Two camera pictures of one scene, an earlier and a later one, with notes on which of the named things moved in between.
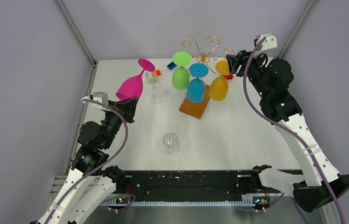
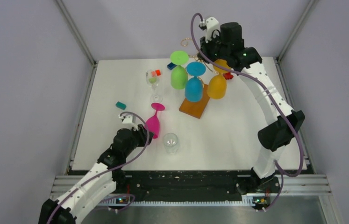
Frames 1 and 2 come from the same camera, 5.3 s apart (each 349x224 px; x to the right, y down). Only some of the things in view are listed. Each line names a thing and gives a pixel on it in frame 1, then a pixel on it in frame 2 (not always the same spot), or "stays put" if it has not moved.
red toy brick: x=229 y=76 stays put
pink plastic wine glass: x=131 y=87 -> x=153 y=123
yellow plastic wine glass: x=218 y=87 stays put
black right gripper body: x=256 y=68 -> x=213 y=49
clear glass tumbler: x=170 y=142 stays put
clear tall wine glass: x=153 y=81 stays put
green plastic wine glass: x=181 y=75 stays put
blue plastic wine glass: x=195 y=87 stays put
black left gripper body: x=112 y=103 -> x=139 y=137
